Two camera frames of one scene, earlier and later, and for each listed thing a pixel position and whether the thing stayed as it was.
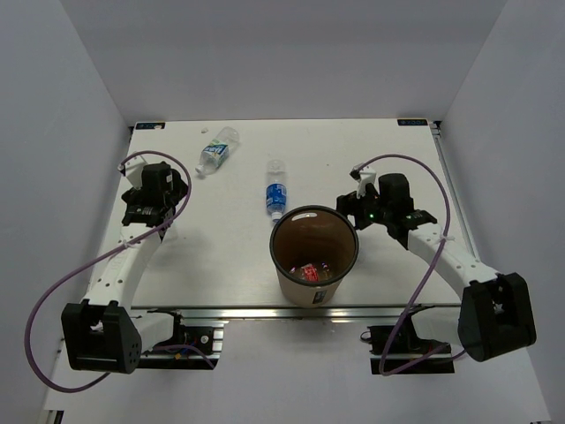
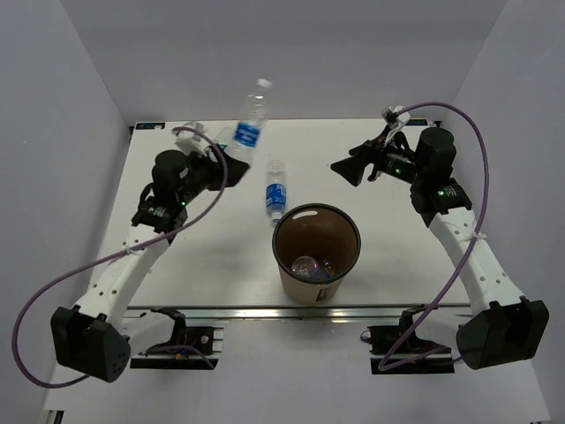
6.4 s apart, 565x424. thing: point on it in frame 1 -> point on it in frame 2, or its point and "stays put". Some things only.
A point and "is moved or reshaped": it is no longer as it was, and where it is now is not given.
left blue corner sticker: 149,125 stays put
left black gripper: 179,192 -> 214,169
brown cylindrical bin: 335,243 stays put
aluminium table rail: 301,315 stays put
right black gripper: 350,204 -> 352,168
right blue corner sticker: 411,122 stays put
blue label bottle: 276,188 stays put
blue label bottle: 161,233 is moved or reshaped
